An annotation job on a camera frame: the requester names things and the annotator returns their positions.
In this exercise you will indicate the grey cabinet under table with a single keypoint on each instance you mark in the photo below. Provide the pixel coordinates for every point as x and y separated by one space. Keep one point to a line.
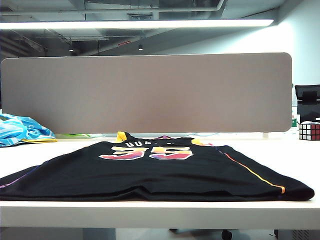
297 235

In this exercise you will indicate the black office chair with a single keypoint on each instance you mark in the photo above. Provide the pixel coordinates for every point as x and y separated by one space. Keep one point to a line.
308 110

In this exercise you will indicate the black basketball jersey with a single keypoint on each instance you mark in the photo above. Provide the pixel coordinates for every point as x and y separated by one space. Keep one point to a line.
160 177

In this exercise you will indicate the small ceiling spot light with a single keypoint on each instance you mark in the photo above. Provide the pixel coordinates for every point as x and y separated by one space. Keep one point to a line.
71 49
140 47

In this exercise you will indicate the long ceiling light strip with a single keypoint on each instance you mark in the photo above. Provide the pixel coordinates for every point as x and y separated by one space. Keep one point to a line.
137 24

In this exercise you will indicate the black chair base with caster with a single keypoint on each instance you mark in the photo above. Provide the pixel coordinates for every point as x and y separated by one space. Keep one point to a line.
226 234

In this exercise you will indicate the white bottle green label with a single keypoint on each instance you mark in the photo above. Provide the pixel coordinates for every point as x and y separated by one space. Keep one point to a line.
294 122

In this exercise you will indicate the Rubik's cube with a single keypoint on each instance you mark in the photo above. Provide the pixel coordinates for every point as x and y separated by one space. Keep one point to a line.
310 131

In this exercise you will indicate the blue white patterned garment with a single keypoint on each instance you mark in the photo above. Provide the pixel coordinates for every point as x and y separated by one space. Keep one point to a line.
15 130

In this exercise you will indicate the green white paper sheet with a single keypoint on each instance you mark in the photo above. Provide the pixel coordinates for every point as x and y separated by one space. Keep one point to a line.
77 135

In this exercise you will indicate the grey-brown desk divider panel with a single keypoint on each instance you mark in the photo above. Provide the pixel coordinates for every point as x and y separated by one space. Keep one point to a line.
150 92

